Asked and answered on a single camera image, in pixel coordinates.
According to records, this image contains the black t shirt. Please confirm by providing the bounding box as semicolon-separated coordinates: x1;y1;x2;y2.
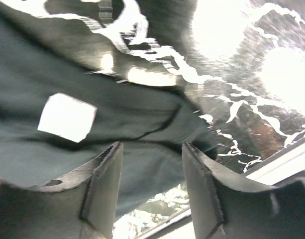
0;2;217;218

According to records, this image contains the black marble pattern mat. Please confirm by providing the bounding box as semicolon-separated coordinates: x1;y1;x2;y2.
42;0;305;239

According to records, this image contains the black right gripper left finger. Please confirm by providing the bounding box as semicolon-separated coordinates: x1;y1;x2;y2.
0;142;123;239

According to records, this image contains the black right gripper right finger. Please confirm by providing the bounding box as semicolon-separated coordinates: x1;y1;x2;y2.
182;143;305;239

